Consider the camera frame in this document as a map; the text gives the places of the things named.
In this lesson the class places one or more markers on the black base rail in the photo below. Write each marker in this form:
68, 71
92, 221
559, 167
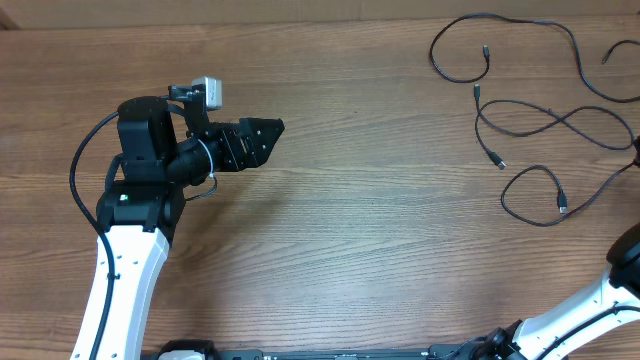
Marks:
205, 349

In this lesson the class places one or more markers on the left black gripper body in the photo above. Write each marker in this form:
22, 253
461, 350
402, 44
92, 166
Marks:
223, 155

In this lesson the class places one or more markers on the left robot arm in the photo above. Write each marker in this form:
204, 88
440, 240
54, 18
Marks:
168, 144

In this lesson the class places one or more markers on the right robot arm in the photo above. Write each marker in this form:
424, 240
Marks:
611, 301

